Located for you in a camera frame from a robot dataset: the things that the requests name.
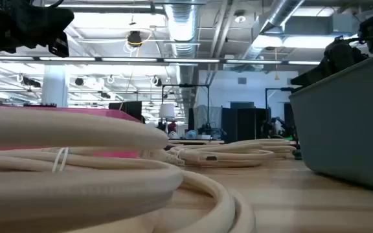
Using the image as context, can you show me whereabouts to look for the red plastic tray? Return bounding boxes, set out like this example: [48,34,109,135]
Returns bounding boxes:
[0,104,142,159]

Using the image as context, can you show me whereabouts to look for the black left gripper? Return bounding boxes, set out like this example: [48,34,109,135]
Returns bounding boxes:
[0,0,75,58]

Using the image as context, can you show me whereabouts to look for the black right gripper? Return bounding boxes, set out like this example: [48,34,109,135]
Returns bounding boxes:
[290,37,369,93]

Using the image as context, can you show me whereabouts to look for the silver ventilation duct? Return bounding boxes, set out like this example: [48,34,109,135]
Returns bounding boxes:
[163,0,203,58]

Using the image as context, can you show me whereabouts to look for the white shade table lamp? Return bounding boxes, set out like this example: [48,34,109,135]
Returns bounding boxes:
[159,103,176,119]

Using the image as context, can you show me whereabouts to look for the black partition panels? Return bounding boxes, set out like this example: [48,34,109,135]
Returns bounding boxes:
[221,102,271,143]

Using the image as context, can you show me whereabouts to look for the black ceiling cable reel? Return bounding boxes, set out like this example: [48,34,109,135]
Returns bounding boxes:
[126,30,144,48]

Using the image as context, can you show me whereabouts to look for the black background monitor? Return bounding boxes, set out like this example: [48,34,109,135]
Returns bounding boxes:
[108,101,142,122]

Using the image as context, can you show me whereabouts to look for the black metal stand frame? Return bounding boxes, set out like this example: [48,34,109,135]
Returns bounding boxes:
[161,83,210,130]

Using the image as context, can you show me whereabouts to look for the teal plastic bin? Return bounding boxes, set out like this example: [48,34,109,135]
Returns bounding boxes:
[289,48,373,194]

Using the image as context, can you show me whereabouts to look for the long ceiling light strip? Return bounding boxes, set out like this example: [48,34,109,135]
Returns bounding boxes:
[0,55,322,66]

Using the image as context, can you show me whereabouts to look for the white pillar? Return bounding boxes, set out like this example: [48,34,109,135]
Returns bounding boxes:
[41,64,69,107]

